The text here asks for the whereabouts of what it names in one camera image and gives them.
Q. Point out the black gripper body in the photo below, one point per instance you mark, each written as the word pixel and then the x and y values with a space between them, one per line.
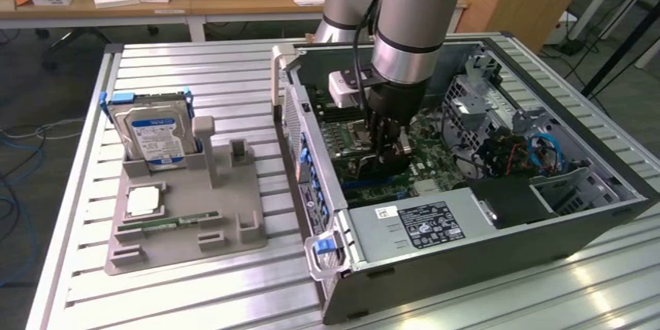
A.
pixel 397 100

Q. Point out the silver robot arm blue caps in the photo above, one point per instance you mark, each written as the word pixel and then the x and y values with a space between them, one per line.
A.
pixel 407 17

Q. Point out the green motherboard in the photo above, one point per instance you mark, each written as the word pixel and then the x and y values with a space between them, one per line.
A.
pixel 437 144

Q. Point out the silver chipset heatsink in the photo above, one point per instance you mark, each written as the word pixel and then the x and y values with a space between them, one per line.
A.
pixel 428 188

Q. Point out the perforated metal drive cage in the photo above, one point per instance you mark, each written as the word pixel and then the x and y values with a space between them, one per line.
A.
pixel 469 109

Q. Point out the grey power supply unit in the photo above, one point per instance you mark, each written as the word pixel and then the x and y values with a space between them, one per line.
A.
pixel 376 237

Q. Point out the black plastic shroud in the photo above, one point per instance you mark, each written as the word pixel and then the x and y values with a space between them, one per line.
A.
pixel 511 198

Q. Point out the blue case latch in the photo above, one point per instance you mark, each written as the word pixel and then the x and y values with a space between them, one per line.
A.
pixel 324 247

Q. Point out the grey printed parts rack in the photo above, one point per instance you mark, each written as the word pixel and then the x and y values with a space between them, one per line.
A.
pixel 232 187

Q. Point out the grey open PC case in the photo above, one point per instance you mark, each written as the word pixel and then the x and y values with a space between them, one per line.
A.
pixel 464 268

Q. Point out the grey metal disk bay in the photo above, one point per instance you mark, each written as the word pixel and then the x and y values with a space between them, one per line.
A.
pixel 592 187

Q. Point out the hard disk in blue caddy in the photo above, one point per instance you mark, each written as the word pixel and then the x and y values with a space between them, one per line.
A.
pixel 155 133

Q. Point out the green RAM stick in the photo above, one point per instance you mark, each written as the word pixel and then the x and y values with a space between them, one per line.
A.
pixel 164 222

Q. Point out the silver CPU chip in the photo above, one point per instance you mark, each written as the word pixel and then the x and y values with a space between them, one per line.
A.
pixel 143 201

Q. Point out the small white label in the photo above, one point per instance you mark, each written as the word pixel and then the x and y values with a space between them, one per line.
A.
pixel 169 11

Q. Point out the black office chair base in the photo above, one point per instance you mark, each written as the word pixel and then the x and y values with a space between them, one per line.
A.
pixel 64 40

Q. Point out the CPU socket metal frame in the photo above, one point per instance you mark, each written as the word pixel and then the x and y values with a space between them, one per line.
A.
pixel 357 133

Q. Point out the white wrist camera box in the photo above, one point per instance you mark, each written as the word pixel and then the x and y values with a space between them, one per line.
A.
pixel 343 90

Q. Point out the white desk frame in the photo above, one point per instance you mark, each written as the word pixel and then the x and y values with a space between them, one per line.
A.
pixel 649 48

